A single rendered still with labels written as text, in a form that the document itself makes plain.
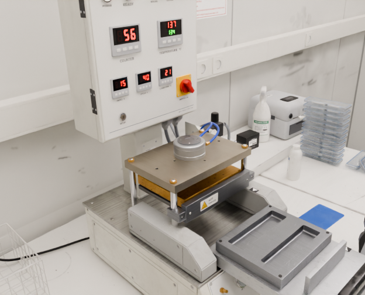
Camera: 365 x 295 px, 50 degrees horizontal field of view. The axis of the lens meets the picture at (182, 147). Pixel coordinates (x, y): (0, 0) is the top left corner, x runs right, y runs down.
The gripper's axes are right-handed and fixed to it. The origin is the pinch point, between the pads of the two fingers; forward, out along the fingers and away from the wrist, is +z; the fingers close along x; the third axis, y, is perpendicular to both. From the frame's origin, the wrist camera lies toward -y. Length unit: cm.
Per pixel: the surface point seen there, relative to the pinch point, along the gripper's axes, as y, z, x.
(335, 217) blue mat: 30.9, 6.3, 7.4
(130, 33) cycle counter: -5, -58, 62
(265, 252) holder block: -23.7, -18.0, 27.0
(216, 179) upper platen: -7.5, -24.5, 40.9
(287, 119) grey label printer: 82, -9, 27
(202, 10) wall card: 69, -57, 64
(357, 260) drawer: -18.1, -15.5, 8.6
